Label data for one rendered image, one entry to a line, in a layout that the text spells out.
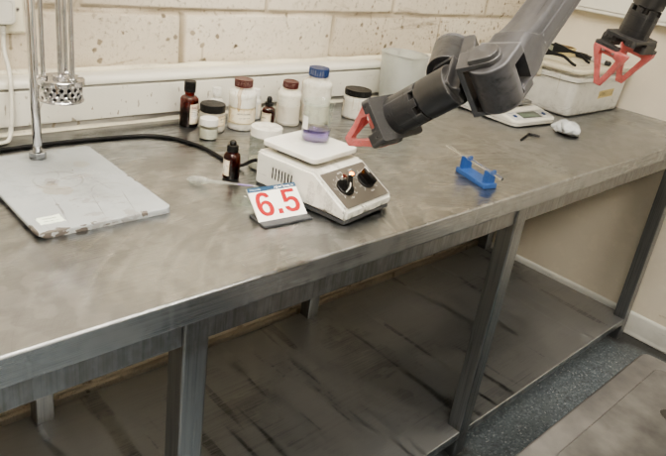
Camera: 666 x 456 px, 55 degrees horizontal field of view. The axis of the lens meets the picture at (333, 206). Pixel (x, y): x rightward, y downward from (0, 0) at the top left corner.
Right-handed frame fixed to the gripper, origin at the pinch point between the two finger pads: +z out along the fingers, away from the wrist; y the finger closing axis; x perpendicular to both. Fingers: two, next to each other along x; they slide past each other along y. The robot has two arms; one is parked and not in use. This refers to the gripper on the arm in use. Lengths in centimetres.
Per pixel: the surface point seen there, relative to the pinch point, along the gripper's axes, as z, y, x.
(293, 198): 12.9, 3.2, 4.6
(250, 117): 38.7, -20.0, -17.8
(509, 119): 15, -87, 2
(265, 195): 14.0, 7.8, 2.7
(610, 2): -3, -150, -24
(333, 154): 8.0, -4.4, 0.0
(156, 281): 11.1, 33.1, 9.4
